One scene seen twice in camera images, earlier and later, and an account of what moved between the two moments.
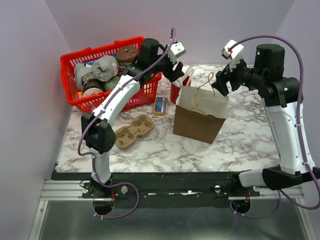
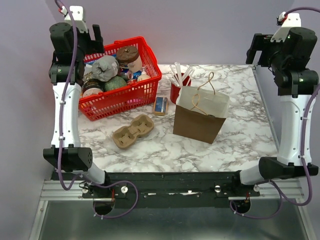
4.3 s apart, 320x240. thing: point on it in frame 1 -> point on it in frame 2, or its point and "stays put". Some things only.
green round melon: (111, 84) stays put
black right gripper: (223, 76) -> (261, 42)
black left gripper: (171, 75) -> (95, 46)
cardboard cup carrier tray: (126, 136) stays put
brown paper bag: (200, 113) stays put
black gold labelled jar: (91, 85) stays put
